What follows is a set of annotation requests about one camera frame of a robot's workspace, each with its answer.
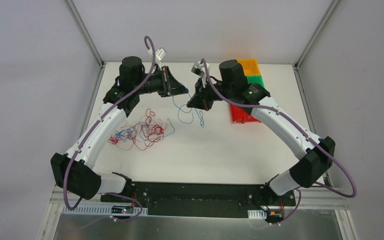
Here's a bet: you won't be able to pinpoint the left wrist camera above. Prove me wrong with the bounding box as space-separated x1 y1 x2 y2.
155 47 167 62

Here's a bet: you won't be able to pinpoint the aluminium frame rail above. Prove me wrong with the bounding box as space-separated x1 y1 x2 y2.
39 182 358 240

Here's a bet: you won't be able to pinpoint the green plastic bin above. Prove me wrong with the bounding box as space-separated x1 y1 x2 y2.
246 75 265 88

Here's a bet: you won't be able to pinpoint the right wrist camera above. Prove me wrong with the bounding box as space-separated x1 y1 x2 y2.
191 61 206 78

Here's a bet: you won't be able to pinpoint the red plastic bin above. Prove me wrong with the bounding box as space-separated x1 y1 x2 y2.
229 104 260 124

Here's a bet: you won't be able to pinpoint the right white cable duct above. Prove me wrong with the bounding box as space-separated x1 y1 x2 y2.
247 209 267 220

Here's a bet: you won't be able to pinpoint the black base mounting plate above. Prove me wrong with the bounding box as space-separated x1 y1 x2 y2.
100 181 297 219

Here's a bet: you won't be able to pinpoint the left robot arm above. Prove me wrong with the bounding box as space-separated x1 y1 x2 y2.
50 56 188 203

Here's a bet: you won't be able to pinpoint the blue wires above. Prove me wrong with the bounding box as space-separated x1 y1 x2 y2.
112 120 176 143

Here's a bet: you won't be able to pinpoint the yellow plastic bin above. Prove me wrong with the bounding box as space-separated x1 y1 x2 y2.
237 58 261 77

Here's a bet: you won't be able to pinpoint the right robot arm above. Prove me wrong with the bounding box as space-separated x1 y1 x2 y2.
187 60 335 205

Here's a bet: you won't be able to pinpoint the red wires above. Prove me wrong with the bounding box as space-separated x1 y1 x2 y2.
107 108 176 152

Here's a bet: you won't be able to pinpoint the left circuit board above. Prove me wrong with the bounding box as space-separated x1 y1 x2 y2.
111 205 134 215

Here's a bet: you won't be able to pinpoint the single blue wire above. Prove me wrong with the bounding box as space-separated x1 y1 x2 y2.
172 86 205 128

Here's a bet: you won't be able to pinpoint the left white cable duct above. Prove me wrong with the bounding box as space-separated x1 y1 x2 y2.
61 204 148 217

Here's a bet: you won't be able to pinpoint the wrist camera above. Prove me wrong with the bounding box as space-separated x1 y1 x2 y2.
155 47 167 62
191 61 206 78

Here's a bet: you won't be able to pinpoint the circuit board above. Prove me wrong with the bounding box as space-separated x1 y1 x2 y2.
111 205 134 215
265 212 284 224

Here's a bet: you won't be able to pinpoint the right circuit board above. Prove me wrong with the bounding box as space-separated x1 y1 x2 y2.
265 212 284 224

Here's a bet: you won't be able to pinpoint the white cable duct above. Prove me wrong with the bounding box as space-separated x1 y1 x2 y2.
61 204 148 217
247 209 267 220

